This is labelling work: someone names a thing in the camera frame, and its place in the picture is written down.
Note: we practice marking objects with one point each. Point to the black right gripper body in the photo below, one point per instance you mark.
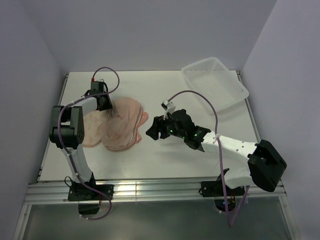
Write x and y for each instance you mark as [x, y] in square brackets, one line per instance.
[168, 128]

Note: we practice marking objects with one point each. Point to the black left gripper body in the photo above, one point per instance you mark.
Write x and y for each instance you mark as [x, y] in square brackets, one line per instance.
[107, 103]

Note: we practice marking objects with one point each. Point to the pink floral mesh laundry bag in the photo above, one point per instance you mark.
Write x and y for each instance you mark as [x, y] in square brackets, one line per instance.
[94, 120]

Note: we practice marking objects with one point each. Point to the pink bra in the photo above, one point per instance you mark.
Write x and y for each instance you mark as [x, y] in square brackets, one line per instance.
[120, 130]

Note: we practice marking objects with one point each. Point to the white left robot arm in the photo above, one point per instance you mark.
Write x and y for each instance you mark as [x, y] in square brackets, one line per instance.
[67, 131]

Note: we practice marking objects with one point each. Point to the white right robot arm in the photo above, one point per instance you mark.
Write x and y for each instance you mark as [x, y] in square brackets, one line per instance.
[262, 165]

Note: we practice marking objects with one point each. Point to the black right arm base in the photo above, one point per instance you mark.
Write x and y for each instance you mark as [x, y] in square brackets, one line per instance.
[214, 188]

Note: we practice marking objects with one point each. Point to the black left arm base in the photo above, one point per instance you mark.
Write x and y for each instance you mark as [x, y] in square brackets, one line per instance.
[89, 201]

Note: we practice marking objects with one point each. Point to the white perforated plastic basket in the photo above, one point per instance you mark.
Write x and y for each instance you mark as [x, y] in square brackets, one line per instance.
[212, 79]

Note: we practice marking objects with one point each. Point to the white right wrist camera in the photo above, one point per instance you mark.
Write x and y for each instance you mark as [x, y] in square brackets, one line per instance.
[169, 108]

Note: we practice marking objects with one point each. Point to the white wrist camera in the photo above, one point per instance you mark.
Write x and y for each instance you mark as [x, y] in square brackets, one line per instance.
[97, 80]
[169, 108]

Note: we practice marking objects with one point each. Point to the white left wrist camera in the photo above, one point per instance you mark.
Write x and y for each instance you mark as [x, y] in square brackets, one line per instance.
[97, 80]

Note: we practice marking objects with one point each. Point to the aluminium rail frame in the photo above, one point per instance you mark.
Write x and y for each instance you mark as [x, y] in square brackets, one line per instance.
[156, 184]

